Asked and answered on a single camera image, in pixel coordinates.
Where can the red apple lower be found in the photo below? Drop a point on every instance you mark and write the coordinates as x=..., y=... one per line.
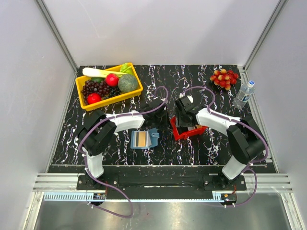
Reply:
x=93, y=98

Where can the purple grape bunch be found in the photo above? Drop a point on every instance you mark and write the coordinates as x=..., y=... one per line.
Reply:
x=93, y=87

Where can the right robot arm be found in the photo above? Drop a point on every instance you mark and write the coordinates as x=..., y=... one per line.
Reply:
x=244, y=136

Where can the red apple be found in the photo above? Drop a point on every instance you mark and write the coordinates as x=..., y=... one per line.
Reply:
x=93, y=98
x=112, y=80

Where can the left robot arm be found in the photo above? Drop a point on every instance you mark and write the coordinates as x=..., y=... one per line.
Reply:
x=99, y=128

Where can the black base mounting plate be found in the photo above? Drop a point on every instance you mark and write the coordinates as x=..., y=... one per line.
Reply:
x=206, y=177

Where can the red plastic bin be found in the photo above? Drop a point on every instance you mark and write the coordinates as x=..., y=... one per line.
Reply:
x=186, y=132

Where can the clear water bottle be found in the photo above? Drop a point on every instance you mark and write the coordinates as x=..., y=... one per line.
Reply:
x=244, y=94

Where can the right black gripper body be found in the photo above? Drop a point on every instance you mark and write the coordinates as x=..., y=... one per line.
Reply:
x=182, y=121

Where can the blue card holder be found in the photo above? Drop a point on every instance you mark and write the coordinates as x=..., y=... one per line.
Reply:
x=152, y=139

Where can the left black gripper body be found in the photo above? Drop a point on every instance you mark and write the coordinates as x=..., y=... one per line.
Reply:
x=161, y=121

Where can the green cantaloupe melon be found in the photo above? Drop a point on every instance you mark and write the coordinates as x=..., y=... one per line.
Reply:
x=127, y=83

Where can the white green leek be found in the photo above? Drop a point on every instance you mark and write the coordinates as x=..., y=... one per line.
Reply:
x=121, y=70

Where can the green lime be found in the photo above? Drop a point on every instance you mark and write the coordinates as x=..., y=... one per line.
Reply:
x=97, y=79

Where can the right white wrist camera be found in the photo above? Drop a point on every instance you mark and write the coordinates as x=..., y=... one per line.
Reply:
x=190, y=98

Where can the lychee fruit cluster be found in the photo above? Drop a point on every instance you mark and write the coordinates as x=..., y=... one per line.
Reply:
x=225, y=79

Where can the red apple upper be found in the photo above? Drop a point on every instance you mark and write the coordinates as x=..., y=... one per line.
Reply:
x=112, y=80

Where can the dark blue grape bunch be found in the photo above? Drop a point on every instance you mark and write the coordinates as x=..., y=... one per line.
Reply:
x=114, y=91

